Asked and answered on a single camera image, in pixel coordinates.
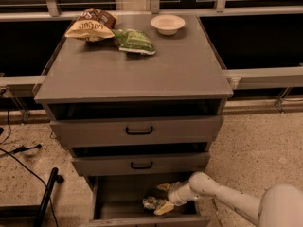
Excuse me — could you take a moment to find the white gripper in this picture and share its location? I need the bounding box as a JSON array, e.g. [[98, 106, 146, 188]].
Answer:
[[154, 181, 199, 216]]

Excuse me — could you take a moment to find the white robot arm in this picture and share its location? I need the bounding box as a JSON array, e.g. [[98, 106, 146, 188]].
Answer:
[[155, 172, 303, 227]]

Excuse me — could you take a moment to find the bottom grey drawer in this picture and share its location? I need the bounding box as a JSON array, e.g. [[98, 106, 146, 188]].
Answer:
[[85, 173, 210, 227]]

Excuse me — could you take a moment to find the grey drawer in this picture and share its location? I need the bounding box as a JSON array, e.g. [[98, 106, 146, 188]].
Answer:
[[72, 143, 210, 176], [85, 173, 210, 227], [51, 99, 223, 148]]

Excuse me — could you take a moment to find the top grey drawer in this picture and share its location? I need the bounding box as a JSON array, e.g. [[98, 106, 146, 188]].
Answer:
[[51, 99, 223, 148]]

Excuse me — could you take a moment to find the middle grey drawer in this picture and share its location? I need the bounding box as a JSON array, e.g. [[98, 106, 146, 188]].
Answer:
[[72, 143, 210, 176]]

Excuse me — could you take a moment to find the grey drawer cabinet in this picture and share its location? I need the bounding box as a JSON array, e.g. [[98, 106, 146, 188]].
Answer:
[[33, 13, 234, 179]]

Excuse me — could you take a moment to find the black stand leg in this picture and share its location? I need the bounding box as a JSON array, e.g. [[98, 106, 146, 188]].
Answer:
[[0, 167, 64, 227]]

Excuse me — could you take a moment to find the green chip bag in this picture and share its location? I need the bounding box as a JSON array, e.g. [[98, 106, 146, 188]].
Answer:
[[112, 29, 155, 56]]

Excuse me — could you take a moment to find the white bowl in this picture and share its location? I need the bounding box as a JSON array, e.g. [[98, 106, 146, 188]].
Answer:
[[151, 15, 186, 36]]

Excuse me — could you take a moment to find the brown yellow chip bag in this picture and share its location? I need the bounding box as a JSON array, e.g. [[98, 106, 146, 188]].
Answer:
[[65, 8, 116, 42]]

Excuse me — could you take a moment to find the metal window railing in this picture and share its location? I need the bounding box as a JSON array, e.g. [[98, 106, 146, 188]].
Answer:
[[1, 0, 302, 121]]

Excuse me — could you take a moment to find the black middle drawer handle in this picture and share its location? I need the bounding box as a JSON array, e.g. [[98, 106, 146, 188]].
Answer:
[[130, 161, 153, 170]]

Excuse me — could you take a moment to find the black drawer handle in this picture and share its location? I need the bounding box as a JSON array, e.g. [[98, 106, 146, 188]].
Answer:
[[125, 126, 153, 135], [130, 161, 153, 170]]

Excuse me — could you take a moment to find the black top drawer handle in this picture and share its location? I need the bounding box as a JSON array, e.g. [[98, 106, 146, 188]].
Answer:
[[125, 126, 153, 135]]

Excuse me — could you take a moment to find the black floor cable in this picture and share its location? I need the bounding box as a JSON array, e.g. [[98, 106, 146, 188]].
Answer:
[[0, 107, 60, 227]]

